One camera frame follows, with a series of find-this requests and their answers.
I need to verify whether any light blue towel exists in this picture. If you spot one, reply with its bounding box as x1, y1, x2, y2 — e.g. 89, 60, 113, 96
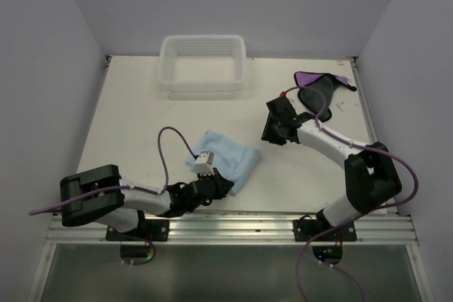
193, 130, 260, 195

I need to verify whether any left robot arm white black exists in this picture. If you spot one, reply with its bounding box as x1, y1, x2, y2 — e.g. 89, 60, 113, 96
59, 165, 234, 240

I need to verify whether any left black base bracket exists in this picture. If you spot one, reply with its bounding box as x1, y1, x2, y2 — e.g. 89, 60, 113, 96
105, 219, 170, 243

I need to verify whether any purple and grey towel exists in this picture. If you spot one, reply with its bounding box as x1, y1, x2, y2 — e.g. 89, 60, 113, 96
294, 71, 357, 122

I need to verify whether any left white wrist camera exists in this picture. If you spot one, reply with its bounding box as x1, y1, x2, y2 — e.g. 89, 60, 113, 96
194, 151, 214, 175

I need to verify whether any right black base bracket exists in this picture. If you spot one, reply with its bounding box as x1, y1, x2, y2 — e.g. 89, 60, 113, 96
292, 215, 357, 242

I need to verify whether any black base bracket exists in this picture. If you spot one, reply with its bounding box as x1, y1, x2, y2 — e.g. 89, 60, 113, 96
292, 215, 357, 242
105, 219, 170, 243

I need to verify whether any white plastic basket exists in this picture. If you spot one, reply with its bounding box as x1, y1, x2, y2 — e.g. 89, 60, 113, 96
157, 35, 246, 92

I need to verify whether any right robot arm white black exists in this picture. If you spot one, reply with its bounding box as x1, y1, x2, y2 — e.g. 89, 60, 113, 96
261, 96, 402, 240

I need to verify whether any aluminium mounting rail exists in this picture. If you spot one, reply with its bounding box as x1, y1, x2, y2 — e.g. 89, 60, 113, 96
45, 212, 418, 245

